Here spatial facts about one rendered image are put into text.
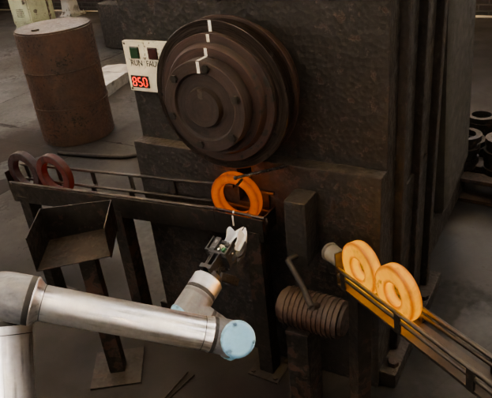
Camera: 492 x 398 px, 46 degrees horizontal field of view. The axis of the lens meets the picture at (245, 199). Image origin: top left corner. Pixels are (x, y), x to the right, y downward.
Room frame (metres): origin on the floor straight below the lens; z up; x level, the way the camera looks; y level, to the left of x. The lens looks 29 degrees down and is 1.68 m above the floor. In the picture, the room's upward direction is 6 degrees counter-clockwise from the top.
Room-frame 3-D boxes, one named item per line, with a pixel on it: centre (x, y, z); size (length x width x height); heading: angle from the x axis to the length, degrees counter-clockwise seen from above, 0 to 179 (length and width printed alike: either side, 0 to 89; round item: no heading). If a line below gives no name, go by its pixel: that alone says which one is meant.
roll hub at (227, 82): (1.63, 0.08, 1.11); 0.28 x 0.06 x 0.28; 57
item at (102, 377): (1.76, 0.61, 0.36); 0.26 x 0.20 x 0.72; 92
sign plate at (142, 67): (1.99, 0.26, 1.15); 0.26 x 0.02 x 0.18; 57
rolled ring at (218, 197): (1.71, 0.03, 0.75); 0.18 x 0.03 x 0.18; 58
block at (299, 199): (1.59, -0.17, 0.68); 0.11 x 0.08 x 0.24; 147
